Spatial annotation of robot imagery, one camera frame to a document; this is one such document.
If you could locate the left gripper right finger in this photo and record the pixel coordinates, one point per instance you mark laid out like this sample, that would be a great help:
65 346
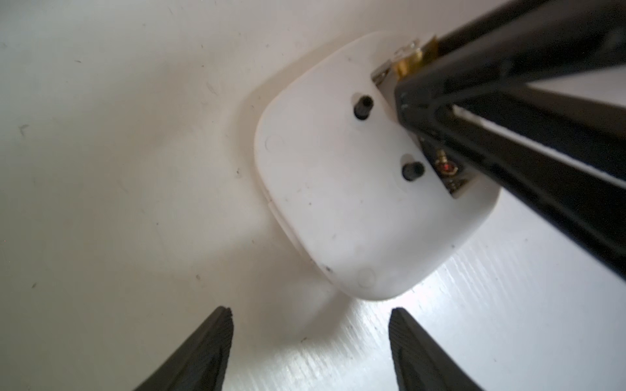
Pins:
419 361

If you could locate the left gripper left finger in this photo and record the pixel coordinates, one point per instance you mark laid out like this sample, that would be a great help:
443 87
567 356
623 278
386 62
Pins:
200 363

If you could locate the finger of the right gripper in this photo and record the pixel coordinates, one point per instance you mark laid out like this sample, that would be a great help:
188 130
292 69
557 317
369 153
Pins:
564 157
524 41

